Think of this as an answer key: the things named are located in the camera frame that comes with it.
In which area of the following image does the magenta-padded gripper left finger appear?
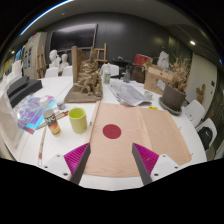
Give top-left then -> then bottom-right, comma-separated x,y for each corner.
43,142 -> 92,185

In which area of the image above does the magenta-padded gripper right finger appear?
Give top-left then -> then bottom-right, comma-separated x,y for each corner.
131,142 -> 181,186

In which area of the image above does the white-capped dark-label drink bottle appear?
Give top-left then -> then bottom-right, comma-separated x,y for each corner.
39,96 -> 62,137

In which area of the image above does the light wooden drawing board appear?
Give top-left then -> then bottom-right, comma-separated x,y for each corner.
83,101 -> 193,178

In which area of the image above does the thin wooden stick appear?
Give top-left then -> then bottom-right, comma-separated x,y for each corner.
37,126 -> 48,161

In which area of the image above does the yellow-green mug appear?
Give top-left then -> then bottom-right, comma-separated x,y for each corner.
68,107 -> 88,135

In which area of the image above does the flat round red coaster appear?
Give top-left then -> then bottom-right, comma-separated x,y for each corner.
102,123 -> 122,140

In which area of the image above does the black backpack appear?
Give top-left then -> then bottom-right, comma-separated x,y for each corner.
197,125 -> 214,151

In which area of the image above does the iridescent purple-blue sheet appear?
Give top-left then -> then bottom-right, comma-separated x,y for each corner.
13,94 -> 58,134

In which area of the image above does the white chair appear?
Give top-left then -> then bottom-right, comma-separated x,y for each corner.
100,63 -> 120,77
44,67 -> 60,79
195,117 -> 218,151
61,65 -> 74,77
184,99 -> 206,128

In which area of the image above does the grey newspaper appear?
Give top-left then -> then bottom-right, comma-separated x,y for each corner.
108,81 -> 153,107

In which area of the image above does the translucent plastic bag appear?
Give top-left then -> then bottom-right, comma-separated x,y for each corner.
0,91 -> 24,158

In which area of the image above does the brown cardboard box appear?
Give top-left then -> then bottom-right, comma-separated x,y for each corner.
143,63 -> 174,96

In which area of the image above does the black foam block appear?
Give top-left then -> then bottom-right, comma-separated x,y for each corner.
7,75 -> 30,98
9,79 -> 44,108

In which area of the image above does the small wooden figure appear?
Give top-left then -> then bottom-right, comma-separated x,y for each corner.
195,83 -> 207,105

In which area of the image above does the small grey figurine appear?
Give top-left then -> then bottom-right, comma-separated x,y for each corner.
123,68 -> 132,84

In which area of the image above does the white bottle with green label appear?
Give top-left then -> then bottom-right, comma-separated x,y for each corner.
103,63 -> 112,84

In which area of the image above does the upright wooden plank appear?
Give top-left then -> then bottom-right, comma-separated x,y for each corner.
71,45 -> 87,84

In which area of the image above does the white plaster bust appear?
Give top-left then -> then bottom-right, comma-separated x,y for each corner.
48,49 -> 62,69
59,53 -> 70,73

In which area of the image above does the red box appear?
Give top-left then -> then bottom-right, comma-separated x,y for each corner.
134,53 -> 150,67

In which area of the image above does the white plaster statue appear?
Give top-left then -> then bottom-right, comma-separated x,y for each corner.
156,50 -> 170,70

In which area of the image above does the wooden easel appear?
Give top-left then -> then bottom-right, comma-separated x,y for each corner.
91,42 -> 108,64
35,44 -> 48,79

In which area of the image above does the black wall screen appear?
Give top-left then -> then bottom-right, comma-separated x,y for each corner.
49,23 -> 99,53

